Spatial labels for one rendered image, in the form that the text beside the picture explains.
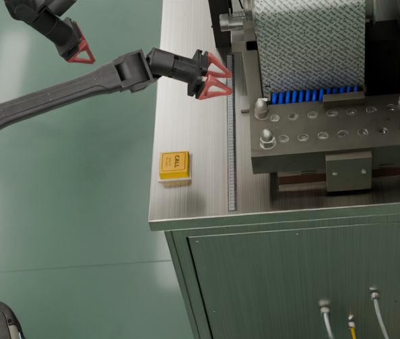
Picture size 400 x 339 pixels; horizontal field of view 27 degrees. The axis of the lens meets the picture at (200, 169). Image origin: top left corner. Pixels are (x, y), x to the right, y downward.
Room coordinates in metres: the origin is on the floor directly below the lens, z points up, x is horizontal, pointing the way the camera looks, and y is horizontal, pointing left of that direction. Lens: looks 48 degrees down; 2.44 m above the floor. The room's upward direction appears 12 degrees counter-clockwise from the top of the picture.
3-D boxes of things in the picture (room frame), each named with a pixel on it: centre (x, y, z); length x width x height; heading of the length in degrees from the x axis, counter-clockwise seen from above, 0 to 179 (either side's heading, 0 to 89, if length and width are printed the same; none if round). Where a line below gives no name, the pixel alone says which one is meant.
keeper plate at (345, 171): (1.21, -0.33, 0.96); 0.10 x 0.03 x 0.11; 80
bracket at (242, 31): (1.55, -0.16, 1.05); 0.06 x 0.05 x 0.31; 80
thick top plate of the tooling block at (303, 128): (1.30, -0.33, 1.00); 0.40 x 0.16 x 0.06; 80
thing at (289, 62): (1.42, -0.30, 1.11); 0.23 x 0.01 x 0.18; 80
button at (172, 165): (1.39, 0.06, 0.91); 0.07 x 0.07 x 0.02; 80
